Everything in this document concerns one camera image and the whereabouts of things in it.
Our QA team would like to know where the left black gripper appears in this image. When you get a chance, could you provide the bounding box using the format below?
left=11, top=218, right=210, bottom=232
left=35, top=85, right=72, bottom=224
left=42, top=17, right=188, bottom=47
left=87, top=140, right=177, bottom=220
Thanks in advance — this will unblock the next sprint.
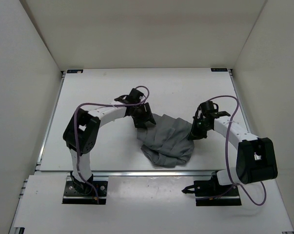
left=130, top=102, right=156, bottom=129

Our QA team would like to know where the grey pleated skirt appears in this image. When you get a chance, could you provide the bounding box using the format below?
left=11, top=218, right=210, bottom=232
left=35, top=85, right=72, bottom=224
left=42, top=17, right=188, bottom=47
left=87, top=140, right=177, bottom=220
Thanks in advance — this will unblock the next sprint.
left=137, top=114, right=195, bottom=168

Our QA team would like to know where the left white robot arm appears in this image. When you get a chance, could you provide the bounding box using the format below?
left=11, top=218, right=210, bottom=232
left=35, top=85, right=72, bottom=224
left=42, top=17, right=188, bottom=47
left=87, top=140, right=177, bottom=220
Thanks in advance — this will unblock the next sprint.
left=63, top=101, right=156, bottom=194

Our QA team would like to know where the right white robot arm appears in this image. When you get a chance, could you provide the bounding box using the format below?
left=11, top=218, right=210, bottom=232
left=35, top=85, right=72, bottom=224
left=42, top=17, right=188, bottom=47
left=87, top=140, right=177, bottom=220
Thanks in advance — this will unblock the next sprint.
left=188, top=111, right=278, bottom=195

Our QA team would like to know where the right blue corner sticker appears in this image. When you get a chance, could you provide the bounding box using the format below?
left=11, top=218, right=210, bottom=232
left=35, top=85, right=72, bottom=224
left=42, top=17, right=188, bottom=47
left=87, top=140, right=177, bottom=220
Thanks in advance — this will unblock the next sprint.
left=211, top=68, right=228, bottom=72

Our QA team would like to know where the blue corner sticker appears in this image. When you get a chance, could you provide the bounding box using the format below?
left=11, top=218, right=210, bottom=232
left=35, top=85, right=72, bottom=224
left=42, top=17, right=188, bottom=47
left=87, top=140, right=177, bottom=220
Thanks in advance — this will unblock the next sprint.
left=211, top=68, right=228, bottom=72
left=66, top=69, right=83, bottom=74

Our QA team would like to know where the left blue corner sticker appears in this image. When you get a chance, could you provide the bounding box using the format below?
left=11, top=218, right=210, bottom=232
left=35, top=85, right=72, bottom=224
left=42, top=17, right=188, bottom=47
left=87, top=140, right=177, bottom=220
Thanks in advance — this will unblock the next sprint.
left=66, top=69, right=83, bottom=74

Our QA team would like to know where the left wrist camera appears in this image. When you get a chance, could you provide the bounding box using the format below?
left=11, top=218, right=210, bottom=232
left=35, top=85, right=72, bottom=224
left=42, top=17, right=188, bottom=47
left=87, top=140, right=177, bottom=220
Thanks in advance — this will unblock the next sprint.
left=114, top=88, right=144, bottom=106

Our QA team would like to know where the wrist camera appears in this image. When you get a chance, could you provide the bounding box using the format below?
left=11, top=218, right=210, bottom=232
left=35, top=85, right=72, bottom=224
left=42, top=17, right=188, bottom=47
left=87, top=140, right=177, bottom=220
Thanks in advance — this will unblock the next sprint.
left=198, top=101, right=231, bottom=118
left=114, top=88, right=144, bottom=106

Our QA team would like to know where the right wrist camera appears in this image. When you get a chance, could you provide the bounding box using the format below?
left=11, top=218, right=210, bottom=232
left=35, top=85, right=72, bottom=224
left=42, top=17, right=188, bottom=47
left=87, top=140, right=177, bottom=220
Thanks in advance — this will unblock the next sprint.
left=198, top=101, right=231, bottom=118

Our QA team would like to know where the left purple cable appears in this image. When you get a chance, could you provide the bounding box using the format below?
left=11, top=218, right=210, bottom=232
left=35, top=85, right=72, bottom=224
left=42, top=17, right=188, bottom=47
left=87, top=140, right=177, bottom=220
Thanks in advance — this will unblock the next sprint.
left=73, top=85, right=150, bottom=193

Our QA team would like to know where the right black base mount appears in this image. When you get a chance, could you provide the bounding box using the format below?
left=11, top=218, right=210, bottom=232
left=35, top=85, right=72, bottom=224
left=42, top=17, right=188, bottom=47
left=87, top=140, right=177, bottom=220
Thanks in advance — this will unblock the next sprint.
left=182, top=179, right=242, bottom=207

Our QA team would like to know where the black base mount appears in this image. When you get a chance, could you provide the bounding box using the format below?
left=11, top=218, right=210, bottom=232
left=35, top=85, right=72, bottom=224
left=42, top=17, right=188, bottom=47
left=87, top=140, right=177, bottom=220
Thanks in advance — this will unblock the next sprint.
left=182, top=179, right=242, bottom=207
left=62, top=176, right=108, bottom=205

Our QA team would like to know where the aluminium front rail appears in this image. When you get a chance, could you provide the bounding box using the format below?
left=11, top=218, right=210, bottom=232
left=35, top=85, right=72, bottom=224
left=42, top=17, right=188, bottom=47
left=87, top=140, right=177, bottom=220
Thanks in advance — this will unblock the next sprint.
left=92, top=170, right=213, bottom=177

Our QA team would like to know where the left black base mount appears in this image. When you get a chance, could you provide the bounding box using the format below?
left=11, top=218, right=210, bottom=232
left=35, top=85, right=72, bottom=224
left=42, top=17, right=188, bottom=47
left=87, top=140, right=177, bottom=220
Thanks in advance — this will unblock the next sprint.
left=62, top=176, right=108, bottom=205

